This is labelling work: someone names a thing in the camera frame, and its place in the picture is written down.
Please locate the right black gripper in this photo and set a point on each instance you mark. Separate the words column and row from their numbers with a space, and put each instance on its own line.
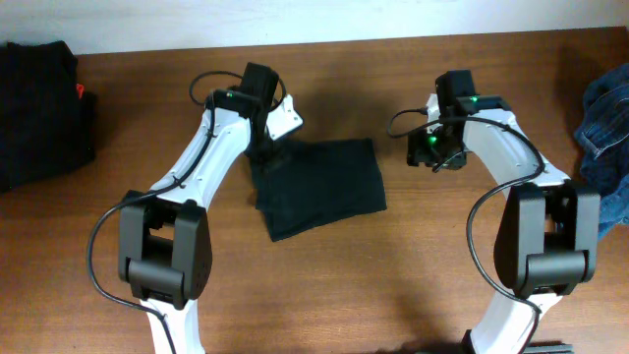
column 422, row 152

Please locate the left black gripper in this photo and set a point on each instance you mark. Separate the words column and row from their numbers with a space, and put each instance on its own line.
column 267, row 156

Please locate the dark green t-shirt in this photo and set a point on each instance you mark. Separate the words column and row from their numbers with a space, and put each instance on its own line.
column 313, row 184

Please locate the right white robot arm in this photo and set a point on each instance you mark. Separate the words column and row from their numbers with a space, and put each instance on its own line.
column 547, row 240

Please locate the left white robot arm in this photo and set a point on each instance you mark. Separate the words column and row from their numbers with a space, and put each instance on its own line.
column 164, row 244

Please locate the blue denim jeans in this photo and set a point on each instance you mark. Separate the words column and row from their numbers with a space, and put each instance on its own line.
column 603, row 135

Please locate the black folded garment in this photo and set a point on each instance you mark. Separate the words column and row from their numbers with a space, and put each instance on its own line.
column 46, row 114

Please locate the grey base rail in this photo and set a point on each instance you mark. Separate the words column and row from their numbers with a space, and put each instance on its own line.
column 554, row 348

